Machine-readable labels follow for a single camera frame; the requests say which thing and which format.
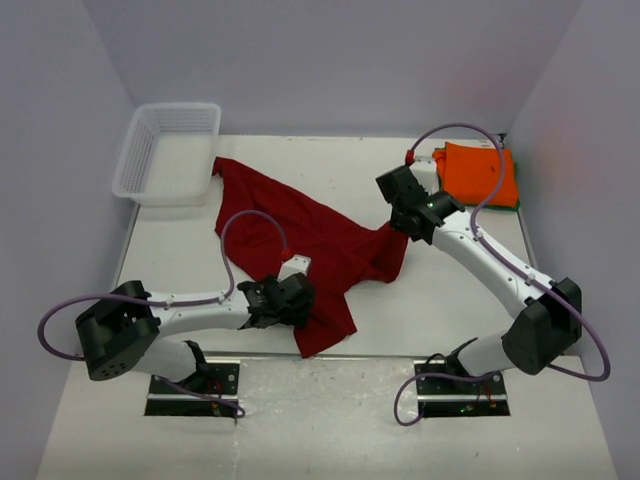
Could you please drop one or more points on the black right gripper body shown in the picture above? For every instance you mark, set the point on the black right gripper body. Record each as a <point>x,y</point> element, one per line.
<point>396,221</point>

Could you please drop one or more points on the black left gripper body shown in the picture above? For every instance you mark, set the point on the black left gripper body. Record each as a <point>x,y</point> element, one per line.
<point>296,316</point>

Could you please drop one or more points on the dark red t shirt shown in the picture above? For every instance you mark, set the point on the dark red t shirt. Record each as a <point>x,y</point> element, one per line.
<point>263,219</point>

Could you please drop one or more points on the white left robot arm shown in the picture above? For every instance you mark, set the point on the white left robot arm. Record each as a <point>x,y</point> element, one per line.
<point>132,330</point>

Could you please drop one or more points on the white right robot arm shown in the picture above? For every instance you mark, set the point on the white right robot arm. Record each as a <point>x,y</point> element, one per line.
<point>542,328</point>

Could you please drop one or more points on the folded orange t shirt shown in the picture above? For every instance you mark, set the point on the folded orange t shirt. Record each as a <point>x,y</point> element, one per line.
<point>477,172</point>

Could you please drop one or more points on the folded green t shirt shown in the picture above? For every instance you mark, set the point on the folded green t shirt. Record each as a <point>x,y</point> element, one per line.
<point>515,205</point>

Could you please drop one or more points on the white plastic basket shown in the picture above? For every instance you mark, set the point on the white plastic basket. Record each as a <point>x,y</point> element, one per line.
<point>168,154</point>

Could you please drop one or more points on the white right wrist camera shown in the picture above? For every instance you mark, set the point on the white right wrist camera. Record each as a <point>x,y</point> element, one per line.
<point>425,171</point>

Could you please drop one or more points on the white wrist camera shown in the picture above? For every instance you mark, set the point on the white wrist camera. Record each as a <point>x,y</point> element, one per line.
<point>425,171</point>
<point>296,264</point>

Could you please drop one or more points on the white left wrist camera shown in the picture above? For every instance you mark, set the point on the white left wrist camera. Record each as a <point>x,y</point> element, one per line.
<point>296,264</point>

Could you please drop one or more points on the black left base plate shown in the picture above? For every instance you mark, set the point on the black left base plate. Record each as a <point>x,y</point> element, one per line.
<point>164,401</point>

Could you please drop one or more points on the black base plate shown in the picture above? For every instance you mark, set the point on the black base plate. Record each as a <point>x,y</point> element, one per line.
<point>164,401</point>
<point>443,398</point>

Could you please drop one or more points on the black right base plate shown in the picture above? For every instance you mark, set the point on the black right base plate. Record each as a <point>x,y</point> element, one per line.
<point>443,398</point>

